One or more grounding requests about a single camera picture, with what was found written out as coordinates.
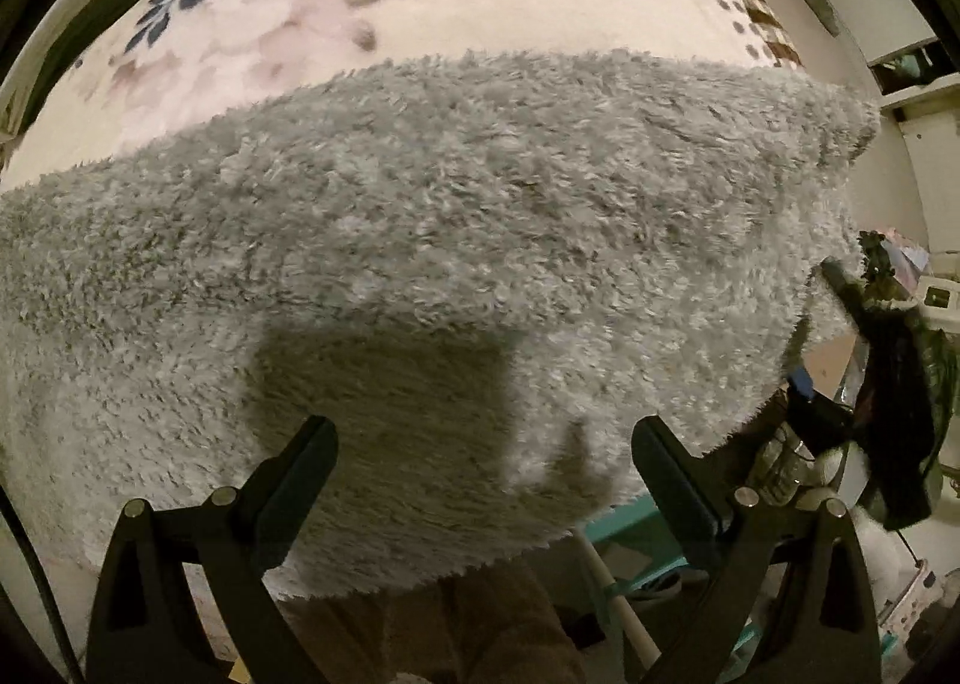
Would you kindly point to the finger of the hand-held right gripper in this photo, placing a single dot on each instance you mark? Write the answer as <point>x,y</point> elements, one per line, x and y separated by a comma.
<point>841,286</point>
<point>814,414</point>

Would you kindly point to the teal frame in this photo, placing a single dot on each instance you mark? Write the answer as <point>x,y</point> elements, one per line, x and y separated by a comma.
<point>645,541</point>

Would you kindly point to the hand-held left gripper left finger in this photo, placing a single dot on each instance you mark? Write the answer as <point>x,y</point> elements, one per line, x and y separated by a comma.
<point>301,472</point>

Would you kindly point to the white pole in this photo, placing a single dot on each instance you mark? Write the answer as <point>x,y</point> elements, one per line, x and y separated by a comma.
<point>619,601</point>

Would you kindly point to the grey fluffy blanket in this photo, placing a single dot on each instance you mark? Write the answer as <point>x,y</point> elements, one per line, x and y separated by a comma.
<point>465,264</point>

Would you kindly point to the beige cloth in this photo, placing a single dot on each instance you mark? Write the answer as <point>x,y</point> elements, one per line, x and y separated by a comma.
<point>450,631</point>

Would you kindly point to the white shelf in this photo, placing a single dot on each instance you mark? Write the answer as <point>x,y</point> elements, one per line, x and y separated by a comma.
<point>911,88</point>

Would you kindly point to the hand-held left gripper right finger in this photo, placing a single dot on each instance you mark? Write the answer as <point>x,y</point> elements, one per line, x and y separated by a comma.
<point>673,478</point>

